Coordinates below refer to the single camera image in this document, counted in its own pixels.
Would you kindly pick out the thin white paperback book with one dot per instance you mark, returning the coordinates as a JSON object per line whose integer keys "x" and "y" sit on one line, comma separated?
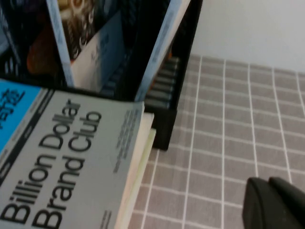
{"x": 95, "y": 59}

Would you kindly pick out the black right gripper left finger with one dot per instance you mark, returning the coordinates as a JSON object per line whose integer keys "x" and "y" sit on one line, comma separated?
{"x": 262, "y": 207}

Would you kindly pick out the dark spine robotics book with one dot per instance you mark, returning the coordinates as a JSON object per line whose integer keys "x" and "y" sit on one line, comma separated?
{"x": 40, "y": 57}

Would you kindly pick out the blue grey Billion Dollar book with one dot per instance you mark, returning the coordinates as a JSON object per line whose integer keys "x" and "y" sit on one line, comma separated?
{"x": 71, "y": 155}

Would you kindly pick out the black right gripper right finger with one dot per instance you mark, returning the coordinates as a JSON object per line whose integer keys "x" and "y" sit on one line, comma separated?
{"x": 295, "y": 202}

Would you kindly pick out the white book with orange trim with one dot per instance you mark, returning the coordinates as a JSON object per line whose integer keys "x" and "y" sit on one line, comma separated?
{"x": 162, "y": 47}

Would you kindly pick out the black plastic book stand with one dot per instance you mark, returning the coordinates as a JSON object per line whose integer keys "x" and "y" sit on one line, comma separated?
{"x": 166, "y": 124}

